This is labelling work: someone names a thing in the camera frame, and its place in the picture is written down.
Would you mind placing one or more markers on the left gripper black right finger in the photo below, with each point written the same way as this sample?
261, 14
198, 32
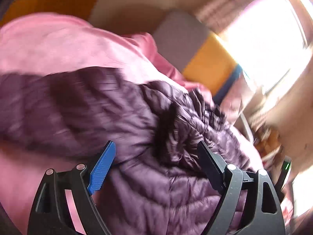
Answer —
250, 202

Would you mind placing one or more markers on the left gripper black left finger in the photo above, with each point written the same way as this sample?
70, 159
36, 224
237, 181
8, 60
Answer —
50, 212

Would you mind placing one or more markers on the purple quilted down jacket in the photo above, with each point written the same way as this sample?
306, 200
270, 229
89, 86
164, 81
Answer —
155, 185

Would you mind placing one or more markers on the window with bright light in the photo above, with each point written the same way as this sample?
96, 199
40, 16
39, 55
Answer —
272, 41

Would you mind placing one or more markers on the grey yellow blue headboard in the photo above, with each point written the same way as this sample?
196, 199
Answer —
196, 52

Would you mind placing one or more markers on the pink quilted bedspread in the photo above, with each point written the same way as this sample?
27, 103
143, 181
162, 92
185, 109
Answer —
61, 46

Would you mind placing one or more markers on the white deer print pillow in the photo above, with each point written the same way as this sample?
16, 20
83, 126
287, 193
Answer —
237, 98

